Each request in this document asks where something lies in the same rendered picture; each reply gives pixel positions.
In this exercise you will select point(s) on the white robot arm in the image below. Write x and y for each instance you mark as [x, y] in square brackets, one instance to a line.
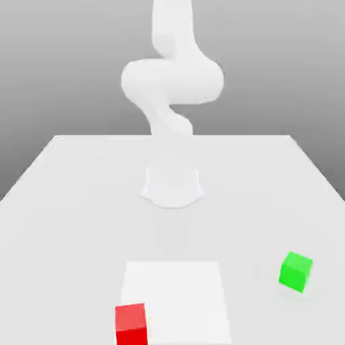
[172, 80]

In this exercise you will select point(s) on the small green cube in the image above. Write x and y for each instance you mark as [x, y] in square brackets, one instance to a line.
[295, 272]

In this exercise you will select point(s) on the small red cube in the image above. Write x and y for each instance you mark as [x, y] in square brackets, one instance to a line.
[131, 324]

